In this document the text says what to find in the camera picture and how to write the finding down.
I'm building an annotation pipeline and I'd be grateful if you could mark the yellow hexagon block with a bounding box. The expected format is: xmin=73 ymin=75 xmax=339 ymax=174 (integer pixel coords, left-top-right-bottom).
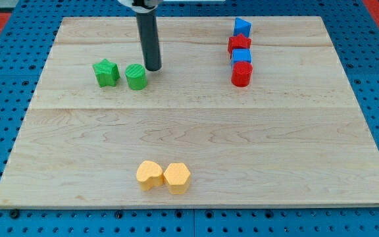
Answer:
xmin=164 ymin=163 xmax=191 ymax=195

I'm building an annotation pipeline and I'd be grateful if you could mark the green cylinder block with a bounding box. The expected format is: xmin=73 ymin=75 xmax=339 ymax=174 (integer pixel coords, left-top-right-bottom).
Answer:
xmin=125 ymin=64 xmax=147 ymax=90

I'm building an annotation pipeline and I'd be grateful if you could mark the red cylinder block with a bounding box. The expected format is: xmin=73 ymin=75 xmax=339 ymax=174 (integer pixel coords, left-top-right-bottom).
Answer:
xmin=231 ymin=61 xmax=253 ymax=87

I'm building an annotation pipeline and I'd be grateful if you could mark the yellow heart block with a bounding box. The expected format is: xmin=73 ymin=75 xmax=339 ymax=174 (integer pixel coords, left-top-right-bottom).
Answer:
xmin=136 ymin=160 xmax=164 ymax=191

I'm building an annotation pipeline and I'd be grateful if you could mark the blue cube block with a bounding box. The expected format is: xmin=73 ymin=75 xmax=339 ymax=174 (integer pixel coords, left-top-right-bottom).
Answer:
xmin=230 ymin=49 xmax=252 ymax=67

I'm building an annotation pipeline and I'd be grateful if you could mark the light wooden board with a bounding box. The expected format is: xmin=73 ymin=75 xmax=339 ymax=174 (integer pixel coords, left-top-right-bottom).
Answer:
xmin=0 ymin=16 xmax=379 ymax=209

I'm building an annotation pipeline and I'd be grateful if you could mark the red star block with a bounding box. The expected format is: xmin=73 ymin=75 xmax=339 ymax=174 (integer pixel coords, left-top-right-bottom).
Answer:
xmin=228 ymin=33 xmax=252 ymax=55

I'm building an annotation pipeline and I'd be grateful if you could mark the green star block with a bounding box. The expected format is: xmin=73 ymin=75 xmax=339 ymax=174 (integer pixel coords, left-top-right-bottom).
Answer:
xmin=92 ymin=59 xmax=120 ymax=88

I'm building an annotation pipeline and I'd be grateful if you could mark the dark grey cylindrical pointer rod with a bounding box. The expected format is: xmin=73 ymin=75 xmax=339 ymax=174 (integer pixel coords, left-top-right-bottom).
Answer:
xmin=136 ymin=9 xmax=162 ymax=72

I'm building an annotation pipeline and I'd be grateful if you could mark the blue triangle block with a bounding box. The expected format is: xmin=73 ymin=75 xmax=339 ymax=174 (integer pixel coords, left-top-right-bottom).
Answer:
xmin=233 ymin=17 xmax=251 ymax=38

